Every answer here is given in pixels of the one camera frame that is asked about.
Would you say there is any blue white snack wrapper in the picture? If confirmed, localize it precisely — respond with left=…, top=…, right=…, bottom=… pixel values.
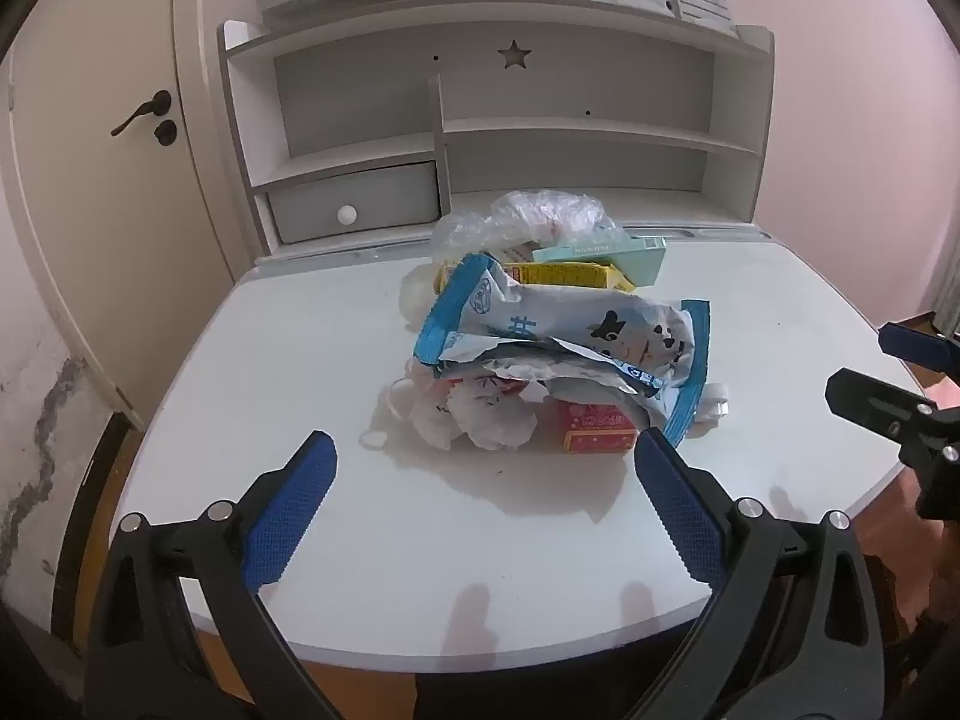
left=414, top=253, right=712, bottom=445

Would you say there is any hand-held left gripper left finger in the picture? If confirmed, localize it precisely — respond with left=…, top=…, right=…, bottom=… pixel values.
left=82, top=430, right=338, bottom=720

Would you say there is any grey drawer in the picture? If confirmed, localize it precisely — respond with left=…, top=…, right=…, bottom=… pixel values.
left=268, top=161, right=440, bottom=245

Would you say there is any white plastic piece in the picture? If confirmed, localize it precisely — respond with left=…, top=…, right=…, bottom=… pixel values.
left=697, top=382, right=732, bottom=425

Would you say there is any mint green box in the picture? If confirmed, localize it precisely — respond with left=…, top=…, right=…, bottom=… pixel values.
left=532, top=235, right=667, bottom=290

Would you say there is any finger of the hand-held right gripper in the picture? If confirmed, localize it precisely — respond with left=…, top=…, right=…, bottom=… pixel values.
left=879, top=321, right=960, bottom=374
left=825, top=367, right=960, bottom=520

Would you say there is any clear plastic bag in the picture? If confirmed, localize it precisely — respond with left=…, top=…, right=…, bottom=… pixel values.
left=401, top=190, right=623, bottom=331

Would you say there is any yellow box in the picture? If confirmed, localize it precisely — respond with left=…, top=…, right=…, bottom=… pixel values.
left=435, top=259, right=638, bottom=297

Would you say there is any white desk hutch shelf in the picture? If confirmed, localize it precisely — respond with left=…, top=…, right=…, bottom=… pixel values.
left=217, top=0, right=775, bottom=265

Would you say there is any small red box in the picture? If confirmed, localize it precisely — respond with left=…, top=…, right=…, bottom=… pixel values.
left=559, top=399, right=640, bottom=456

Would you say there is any white crumpled wrapper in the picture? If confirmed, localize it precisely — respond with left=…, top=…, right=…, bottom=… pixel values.
left=388, top=371, right=556, bottom=451

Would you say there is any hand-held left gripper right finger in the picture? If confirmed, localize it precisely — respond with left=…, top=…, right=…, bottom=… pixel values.
left=630, top=426, right=890, bottom=720

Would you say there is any dark door handle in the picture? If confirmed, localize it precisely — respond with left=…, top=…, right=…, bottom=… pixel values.
left=111, top=90, right=173, bottom=137

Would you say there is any white door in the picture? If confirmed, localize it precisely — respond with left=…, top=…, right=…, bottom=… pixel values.
left=0, top=0, right=256, bottom=428

